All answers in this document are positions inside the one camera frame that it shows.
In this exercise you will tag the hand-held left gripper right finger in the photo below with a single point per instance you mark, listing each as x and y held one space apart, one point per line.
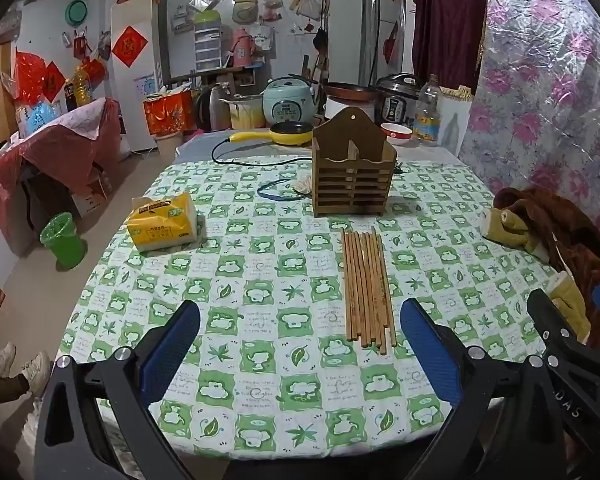
425 335

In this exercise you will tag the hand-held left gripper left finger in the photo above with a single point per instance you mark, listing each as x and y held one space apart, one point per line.
172 335

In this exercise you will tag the bundle of wooden chopsticks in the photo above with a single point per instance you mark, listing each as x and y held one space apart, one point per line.
367 285

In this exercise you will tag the brown wooden chopstick holder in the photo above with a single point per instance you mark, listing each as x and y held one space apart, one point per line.
352 180

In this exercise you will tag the brown fleece jacket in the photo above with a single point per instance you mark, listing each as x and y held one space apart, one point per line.
570 230

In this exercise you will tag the yellow tissue pack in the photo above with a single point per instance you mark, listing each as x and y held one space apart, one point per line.
162 220

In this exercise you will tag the green checked tablecloth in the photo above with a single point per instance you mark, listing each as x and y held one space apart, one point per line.
280 270

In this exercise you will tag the white sneaker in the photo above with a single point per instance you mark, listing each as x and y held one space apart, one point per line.
37 371
5 358

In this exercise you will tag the green waste bin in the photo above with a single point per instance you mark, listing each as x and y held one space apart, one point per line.
62 242

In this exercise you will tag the brown trouser leg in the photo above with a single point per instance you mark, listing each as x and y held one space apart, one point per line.
0 387

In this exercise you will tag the small cream cloth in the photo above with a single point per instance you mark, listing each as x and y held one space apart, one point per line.
302 185

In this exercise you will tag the red and white bowl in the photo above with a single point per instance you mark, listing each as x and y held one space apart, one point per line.
396 132

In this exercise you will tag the red plastic cover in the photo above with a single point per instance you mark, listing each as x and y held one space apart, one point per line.
65 150

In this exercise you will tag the clear plastic bottle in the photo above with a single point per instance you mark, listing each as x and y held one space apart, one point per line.
427 115

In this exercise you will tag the red gift bag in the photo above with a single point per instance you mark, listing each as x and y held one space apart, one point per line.
167 112

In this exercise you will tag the stainless steel kettle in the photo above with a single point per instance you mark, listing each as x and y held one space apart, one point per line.
212 107

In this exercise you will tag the floral plastic sheet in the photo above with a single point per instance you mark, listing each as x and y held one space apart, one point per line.
545 85

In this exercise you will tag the white refrigerator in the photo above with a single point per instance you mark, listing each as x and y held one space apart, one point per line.
140 105

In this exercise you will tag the cream pot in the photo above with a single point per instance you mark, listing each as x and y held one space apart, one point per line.
245 112

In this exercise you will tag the yellow electric frying pan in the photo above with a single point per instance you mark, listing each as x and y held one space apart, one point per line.
290 132

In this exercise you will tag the silver black pressure cooker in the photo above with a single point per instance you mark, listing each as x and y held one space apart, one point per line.
395 100

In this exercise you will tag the white cooker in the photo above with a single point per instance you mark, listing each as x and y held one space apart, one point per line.
337 106

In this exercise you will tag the dark sauce bottle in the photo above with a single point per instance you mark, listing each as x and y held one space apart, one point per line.
70 97

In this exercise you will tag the light blue package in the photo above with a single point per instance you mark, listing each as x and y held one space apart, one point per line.
35 116

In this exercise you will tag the light blue rice cooker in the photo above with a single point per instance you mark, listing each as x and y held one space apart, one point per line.
287 100

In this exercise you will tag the yellow oil bottle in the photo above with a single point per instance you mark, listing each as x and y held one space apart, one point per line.
82 87

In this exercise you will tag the small red diamond paper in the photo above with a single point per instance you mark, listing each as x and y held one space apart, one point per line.
53 81

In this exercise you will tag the plastic drawer unit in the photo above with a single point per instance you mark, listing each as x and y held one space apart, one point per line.
207 45

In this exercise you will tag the red diamond paper on refrigerator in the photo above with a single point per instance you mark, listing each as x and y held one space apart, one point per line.
129 45

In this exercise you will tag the pink thermos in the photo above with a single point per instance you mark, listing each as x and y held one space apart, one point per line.
241 47

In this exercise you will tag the red foil decoration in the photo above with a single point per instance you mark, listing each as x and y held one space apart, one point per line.
29 72

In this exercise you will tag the dark red curtain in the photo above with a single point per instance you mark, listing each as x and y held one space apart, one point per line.
447 15

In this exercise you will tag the yellow hanging bag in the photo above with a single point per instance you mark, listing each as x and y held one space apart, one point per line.
246 7

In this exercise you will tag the green round plate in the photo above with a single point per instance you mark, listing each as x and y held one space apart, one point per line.
76 12

